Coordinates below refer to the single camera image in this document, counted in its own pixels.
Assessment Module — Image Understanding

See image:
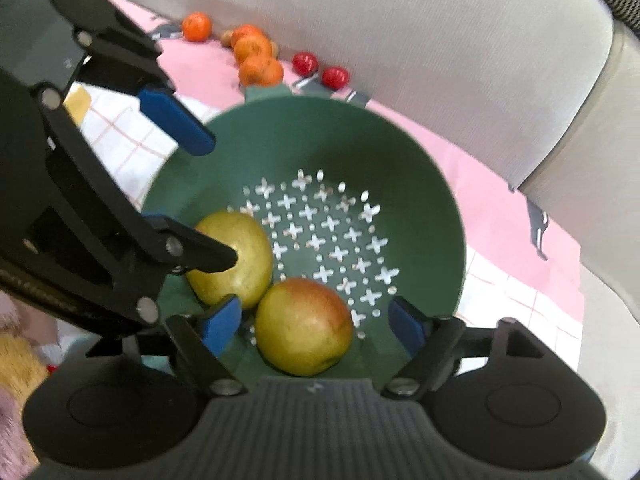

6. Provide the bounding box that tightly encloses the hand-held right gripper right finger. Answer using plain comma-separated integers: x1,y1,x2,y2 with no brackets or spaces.
382,296,546,401

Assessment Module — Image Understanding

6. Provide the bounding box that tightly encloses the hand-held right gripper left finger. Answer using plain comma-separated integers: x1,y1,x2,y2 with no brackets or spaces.
136,294,249,396

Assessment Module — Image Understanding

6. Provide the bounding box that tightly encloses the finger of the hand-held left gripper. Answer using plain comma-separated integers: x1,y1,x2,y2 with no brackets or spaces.
72,12,217,157
32,84,238,325

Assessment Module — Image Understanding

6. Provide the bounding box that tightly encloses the yellow-green apple with red blush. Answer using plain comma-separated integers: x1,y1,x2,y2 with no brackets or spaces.
255,277,354,377

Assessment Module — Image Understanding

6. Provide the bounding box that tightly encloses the orange mandarin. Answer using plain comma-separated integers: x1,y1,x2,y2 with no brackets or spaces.
233,36,273,63
182,11,213,42
231,24,266,46
238,56,284,87

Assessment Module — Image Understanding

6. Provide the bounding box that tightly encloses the green colander bowl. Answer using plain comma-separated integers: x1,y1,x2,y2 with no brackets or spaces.
140,85,468,391

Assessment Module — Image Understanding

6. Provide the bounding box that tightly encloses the red cherry tomato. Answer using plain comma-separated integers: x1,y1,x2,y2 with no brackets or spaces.
321,66,349,91
292,51,319,76

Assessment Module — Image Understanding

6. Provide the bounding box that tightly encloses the pink printed blanket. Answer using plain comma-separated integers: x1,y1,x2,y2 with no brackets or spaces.
65,0,586,376

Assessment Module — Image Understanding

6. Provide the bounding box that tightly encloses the yellow plush toy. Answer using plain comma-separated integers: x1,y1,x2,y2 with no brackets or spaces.
0,335,51,411

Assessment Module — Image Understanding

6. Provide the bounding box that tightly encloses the pink fluffy plush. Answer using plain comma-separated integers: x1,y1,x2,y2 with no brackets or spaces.
0,292,66,480

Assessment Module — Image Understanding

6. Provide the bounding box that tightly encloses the beige sofa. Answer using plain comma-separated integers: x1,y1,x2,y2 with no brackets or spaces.
75,0,640,480

